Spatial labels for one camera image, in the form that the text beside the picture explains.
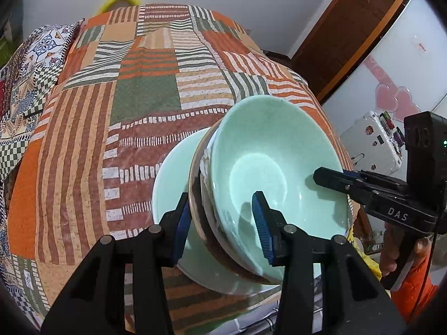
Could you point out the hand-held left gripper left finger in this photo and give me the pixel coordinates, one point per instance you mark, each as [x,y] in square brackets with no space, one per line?
[181,230]

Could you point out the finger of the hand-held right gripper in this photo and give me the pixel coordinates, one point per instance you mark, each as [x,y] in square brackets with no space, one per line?
[380,179]
[335,181]

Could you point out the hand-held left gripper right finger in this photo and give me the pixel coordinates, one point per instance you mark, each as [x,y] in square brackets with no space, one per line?
[263,230]

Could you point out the purple plate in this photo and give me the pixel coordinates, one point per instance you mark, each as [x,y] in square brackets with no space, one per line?
[197,213]

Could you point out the green plate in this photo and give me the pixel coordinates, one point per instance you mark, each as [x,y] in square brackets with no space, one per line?
[171,174]

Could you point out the green bowl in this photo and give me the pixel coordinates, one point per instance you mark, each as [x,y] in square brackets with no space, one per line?
[279,139]

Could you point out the person's right hand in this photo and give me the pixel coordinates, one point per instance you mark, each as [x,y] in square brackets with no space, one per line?
[389,251]

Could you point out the white suitcase with stickers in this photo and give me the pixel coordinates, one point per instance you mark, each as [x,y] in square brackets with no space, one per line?
[366,136]

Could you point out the yellow plastic bag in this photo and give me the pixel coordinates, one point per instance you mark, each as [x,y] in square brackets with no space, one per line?
[366,261]

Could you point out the wooden wardrobe with white doors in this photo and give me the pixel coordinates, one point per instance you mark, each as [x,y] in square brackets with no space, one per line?
[401,59]

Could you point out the striped patchwork blanket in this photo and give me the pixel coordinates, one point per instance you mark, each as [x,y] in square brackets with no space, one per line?
[146,94]

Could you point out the printed floral quilt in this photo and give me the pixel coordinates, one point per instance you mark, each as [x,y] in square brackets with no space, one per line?
[31,62]

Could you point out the yellow plush pillow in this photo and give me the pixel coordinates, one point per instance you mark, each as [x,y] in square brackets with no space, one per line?
[118,0]

